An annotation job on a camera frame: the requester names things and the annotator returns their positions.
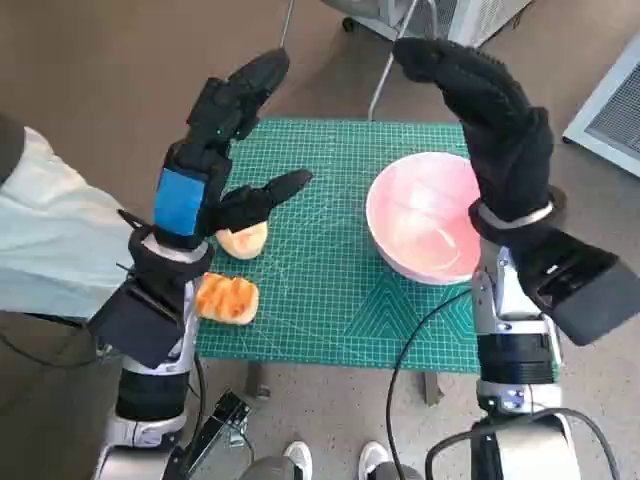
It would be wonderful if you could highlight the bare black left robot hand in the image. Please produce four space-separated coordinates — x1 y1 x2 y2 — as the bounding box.
149 48 314 251

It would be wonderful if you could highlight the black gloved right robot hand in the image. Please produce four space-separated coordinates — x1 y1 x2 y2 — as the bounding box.
392 37 556 222

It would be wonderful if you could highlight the pale round bread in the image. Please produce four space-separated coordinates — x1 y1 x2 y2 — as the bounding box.
214 222 269 260

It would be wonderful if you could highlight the orange glazed striped bread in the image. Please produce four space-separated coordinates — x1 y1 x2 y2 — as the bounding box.
194 272 260 326

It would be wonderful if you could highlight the pink bowl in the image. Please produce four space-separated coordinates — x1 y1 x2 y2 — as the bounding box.
365 152 484 286

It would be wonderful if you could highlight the white flat vented unit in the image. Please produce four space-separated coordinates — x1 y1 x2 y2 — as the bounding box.
562 34 640 179

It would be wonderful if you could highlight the person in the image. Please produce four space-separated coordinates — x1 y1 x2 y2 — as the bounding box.
0 112 146 321

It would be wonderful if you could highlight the white vented appliance on casters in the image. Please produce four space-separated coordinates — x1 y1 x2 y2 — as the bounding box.
342 0 534 50

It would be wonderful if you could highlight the grey bent chair leg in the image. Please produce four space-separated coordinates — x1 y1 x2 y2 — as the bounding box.
368 0 419 121

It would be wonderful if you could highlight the green cutting mat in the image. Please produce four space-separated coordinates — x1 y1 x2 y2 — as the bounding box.
192 117 484 374

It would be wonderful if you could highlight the grey table leg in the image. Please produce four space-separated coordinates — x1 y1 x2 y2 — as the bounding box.
423 372 444 405
247 362 271 399

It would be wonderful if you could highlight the black metal stand bar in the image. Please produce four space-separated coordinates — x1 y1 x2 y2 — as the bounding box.
179 389 251 480

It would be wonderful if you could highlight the white shoe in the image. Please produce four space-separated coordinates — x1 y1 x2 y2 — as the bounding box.
358 440 391 474
283 440 314 479

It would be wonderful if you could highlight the grey trouser leg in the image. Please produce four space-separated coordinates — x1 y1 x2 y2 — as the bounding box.
242 455 301 480
372 462 426 480

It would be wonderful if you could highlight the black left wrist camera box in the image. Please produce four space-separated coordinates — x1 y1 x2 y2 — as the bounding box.
87 284 184 369

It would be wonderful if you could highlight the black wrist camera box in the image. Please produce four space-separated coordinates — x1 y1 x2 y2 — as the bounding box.
519 227 636 346
87 284 184 369

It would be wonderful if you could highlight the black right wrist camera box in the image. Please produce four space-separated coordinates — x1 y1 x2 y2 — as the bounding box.
519 227 636 346

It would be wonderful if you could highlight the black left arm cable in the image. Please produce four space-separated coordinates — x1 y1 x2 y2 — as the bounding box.
179 355 209 480

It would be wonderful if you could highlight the thin black floor cable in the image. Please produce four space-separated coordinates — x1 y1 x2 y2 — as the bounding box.
0 332 104 370

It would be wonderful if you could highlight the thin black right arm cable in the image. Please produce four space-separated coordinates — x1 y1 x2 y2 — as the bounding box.
385 287 476 480

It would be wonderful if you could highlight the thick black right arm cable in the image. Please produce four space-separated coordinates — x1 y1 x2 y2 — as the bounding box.
424 408 619 480

